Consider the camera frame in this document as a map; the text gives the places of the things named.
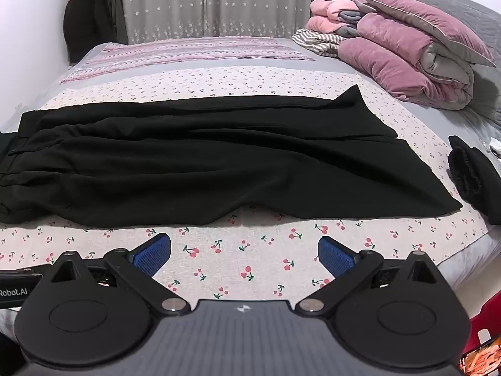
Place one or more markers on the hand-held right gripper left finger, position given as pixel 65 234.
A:
pixel 150 253

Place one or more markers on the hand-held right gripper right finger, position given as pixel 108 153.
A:
pixel 337 256

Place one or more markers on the grey star print curtain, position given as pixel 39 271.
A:
pixel 219 4

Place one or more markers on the black fuzzy garment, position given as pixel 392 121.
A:
pixel 471 176

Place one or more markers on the striped folded cloth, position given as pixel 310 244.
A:
pixel 319 41

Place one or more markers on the cherry print bed sheet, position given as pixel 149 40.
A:
pixel 250 250

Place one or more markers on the black pants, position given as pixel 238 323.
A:
pixel 203 160

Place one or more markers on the white crumpled paper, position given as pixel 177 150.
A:
pixel 494 145

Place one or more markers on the dark hanging clothes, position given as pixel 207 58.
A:
pixel 92 15

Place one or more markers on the pink striped cloth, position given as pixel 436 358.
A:
pixel 188 53

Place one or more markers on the red object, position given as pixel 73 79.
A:
pixel 487 321

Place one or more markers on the folded pink clothes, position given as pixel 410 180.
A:
pixel 336 15

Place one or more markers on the pink pillow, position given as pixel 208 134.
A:
pixel 426 23

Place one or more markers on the folded pink grey quilt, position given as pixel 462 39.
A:
pixel 395 58

